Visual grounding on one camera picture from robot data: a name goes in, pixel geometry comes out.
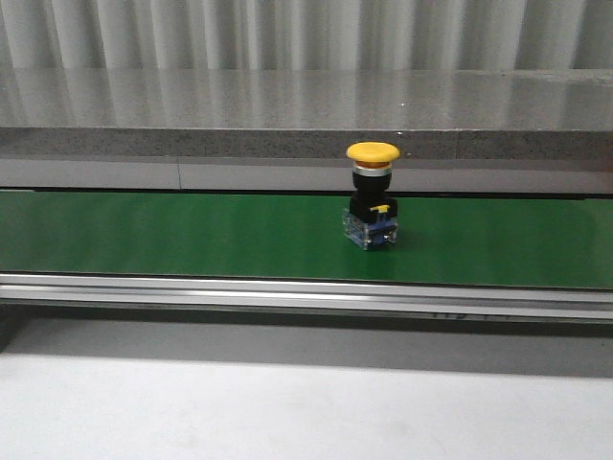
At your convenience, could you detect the grey stone countertop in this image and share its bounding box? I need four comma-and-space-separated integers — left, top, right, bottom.
1, 68, 612, 162

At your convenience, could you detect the white conveyor back rail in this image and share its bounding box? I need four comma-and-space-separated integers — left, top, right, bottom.
1, 156, 612, 195

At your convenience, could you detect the green conveyor belt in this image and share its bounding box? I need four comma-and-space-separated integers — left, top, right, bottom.
1, 191, 612, 289

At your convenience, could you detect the white pleated curtain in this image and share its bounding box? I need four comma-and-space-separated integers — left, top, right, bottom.
1, 1, 612, 70

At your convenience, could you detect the aluminium conveyor front rail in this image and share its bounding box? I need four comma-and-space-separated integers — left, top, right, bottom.
1, 273, 612, 324

